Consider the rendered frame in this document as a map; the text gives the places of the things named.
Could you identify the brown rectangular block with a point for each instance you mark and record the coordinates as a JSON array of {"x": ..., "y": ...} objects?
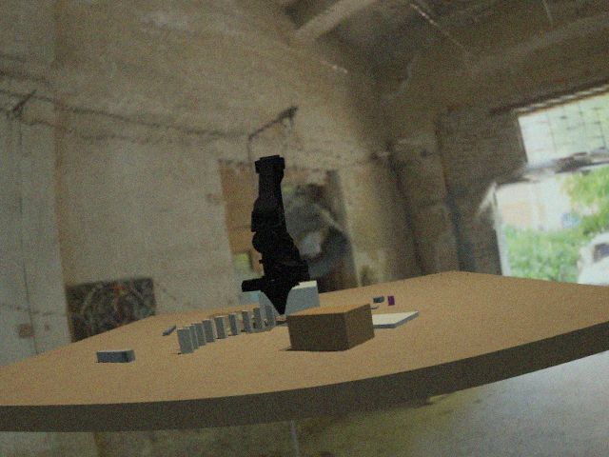
[{"x": 330, "y": 328}]

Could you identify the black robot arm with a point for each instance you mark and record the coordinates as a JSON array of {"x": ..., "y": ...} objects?
[{"x": 268, "y": 220}]

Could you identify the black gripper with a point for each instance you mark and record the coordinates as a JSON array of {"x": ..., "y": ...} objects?
[{"x": 276, "y": 290}]

